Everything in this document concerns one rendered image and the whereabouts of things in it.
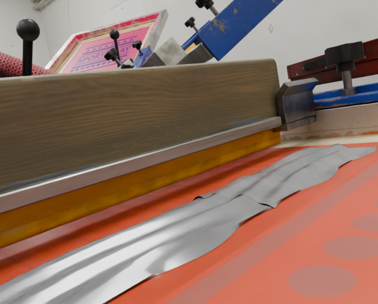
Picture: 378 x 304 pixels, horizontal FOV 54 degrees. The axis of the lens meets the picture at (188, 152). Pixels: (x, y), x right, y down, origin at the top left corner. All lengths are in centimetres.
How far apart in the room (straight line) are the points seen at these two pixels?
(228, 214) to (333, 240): 6
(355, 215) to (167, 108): 17
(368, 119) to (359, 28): 187
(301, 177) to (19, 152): 18
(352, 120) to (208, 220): 30
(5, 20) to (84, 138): 463
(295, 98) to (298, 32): 204
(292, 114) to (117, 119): 22
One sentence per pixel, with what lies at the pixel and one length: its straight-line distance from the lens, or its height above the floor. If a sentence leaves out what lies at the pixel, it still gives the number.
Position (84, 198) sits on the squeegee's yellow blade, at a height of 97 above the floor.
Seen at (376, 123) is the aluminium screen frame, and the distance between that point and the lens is 46.
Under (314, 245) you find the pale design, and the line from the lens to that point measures 17.
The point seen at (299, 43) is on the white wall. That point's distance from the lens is 247.
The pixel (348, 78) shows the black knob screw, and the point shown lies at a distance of 49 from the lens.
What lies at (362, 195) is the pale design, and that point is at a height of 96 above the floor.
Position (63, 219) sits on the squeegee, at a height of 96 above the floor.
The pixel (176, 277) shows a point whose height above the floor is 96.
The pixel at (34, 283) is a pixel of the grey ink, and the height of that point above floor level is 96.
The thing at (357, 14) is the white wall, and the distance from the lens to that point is 233.
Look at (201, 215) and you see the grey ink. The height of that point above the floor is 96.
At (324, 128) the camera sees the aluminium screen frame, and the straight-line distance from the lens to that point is 48.
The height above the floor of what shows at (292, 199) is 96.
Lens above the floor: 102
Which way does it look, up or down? 7 degrees down
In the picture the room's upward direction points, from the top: 11 degrees counter-clockwise
